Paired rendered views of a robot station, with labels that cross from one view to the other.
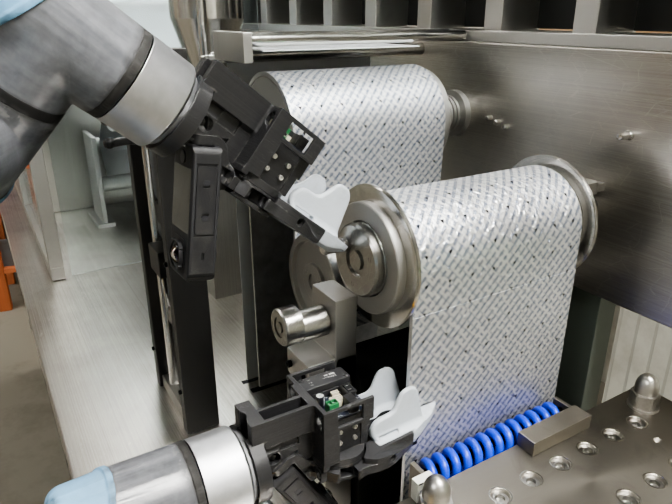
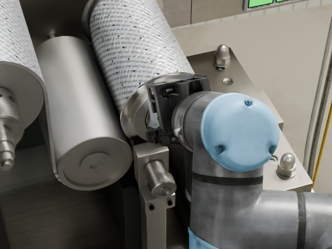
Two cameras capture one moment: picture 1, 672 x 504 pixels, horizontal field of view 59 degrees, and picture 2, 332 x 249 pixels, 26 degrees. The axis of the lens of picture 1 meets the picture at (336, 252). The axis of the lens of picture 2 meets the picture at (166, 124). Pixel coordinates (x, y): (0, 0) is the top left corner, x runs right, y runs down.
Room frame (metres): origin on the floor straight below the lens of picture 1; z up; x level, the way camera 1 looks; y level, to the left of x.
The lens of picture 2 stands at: (0.38, 0.72, 2.01)
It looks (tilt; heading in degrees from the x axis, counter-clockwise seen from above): 45 degrees down; 283
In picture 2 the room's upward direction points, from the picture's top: straight up
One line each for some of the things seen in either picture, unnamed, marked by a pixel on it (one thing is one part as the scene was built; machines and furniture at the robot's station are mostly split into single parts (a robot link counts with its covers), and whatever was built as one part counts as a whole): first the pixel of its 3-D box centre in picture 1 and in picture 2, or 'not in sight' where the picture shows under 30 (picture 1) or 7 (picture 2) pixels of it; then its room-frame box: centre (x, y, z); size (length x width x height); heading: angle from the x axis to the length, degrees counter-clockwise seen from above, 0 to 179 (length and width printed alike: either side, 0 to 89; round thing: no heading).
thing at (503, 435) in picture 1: (496, 442); not in sight; (0.55, -0.18, 1.03); 0.21 x 0.04 x 0.03; 121
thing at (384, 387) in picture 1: (386, 392); not in sight; (0.51, -0.05, 1.12); 0.09 x 0.03 x 0.06; 122
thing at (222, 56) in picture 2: not in sight; (222, 53); (0.53, -0.43, 1.05); 0.04 x 0.04 x 0.04
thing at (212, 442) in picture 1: (219, 471); not in sight; (0.41, 0.10, 1.11); 0.08 x 0.05 x 0.08; 31
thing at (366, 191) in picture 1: (373, 256); (167, 110); (0.56, -0.04, 1.25); 0.15 x 0.01 x 0.15; 31
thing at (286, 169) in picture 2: not in sight; (287, 163); (0.36, -0.15, 1.05); 0.04 x 0.04 x 0.04
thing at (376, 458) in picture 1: (370, 448); not in sight; (0.46, -0.03, 1.09); 0.09 x 0.05 x 0.02; 120
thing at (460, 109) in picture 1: (437, 114); not in sight; (0.92, -0.15, 1.33); 0.07 x 0.07 x 0.07; 31
